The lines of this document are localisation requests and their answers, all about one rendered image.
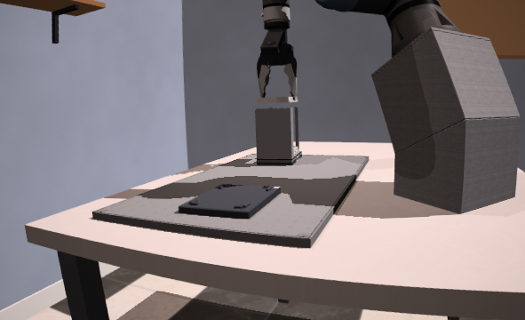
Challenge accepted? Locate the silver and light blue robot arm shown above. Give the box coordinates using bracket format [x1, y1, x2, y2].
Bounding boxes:
[260, 0, 461, 57]

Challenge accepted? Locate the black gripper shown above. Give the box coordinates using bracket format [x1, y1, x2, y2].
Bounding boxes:
[257, 21, 297, 100]

